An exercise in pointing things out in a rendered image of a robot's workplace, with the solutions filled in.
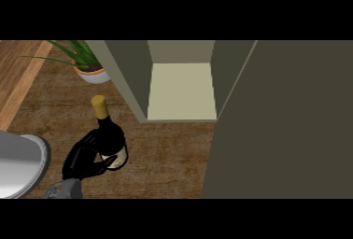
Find dark olive cabinet door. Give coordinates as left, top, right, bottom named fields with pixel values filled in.
left=200, top=40, right=353, bottom=200

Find dark wine bottle yellow cap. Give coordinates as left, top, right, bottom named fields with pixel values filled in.
left=90, top=94, right=130, bottom=171

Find green plant in white pot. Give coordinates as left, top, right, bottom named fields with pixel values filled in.
left=19, top=40, right=113, bottom=85

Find olive green open cabinet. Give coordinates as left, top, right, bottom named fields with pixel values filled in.
left=84, top=40, right=259, bottom=123

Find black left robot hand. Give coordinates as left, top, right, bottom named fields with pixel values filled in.
left=61, top=128, right=118, bottom=181

